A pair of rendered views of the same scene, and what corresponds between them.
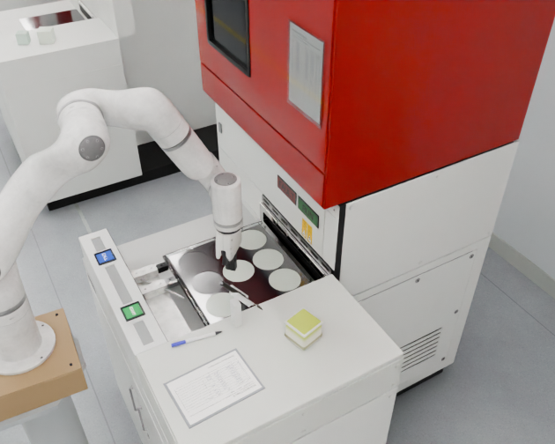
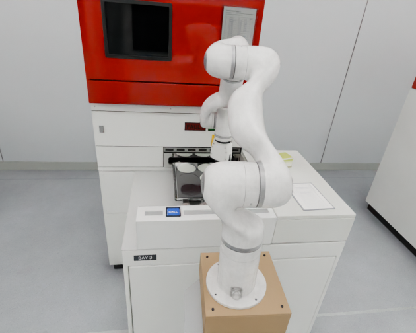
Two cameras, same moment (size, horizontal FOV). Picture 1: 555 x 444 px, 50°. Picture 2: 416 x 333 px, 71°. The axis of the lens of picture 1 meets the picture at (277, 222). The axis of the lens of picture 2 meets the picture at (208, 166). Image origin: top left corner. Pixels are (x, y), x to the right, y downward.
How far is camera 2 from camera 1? 1.76 m
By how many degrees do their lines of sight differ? 58
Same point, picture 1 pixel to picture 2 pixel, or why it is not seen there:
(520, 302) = not seen: hidden behind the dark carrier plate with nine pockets
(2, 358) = (251, 291)
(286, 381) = (308, 177)
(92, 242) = (149, 215)
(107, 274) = (193, 214)
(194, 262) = (190, 189)
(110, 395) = not seen: outside the picture
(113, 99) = (239, 42)
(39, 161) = (261, 85)
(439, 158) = not seen: hidden behind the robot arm
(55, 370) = (267, 263)
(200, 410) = (323, 202)
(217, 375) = (301, 193)
